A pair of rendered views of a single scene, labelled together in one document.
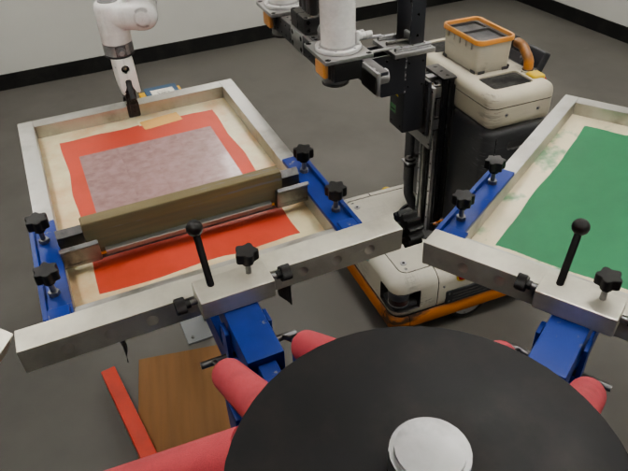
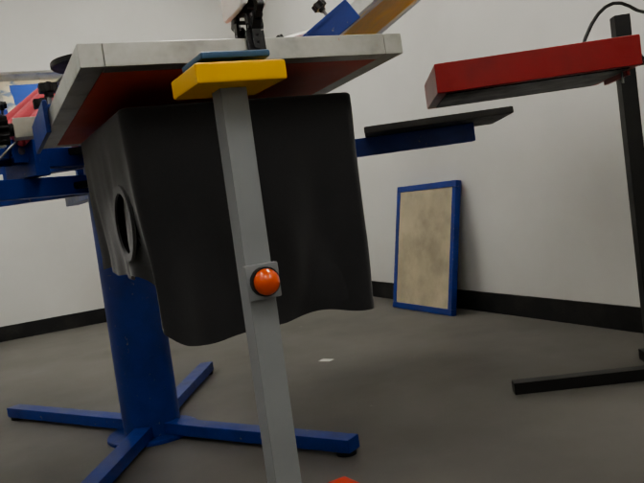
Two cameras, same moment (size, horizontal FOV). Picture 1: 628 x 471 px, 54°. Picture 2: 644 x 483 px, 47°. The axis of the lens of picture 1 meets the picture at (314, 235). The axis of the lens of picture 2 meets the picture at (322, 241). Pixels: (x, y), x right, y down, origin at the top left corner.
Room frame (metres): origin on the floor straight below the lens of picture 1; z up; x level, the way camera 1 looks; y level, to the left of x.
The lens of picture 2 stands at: (2.87, 0.50, 0.76)
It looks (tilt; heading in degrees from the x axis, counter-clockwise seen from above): 4 degrees down; 178
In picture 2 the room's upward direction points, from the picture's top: 8 degrees counter-clockwise
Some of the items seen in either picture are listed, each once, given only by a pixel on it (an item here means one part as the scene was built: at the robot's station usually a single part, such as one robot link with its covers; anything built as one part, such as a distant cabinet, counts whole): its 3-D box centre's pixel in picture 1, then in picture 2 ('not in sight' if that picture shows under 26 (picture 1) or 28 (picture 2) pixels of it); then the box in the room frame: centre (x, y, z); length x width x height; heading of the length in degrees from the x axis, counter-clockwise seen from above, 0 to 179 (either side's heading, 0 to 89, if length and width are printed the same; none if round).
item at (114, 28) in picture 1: (127, 20); not in sight; (1.57, 0.43, 1.26); 0.15 x 0.10 x 0.11; 101
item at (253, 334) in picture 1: (248, 329); not in sight; (0.72, 0.11, 1.02); 0.17 x 0.06 x 0.05; 23
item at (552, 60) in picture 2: not in sight; (522, 75); (0.44, 1.33, 1.06); 0.61 x 0.46 x 0.12; 83
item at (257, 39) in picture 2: not in sight; (257, 32); (1.61, 0.49, 1.04); 0.03 x 0.03 x 0.07; 23
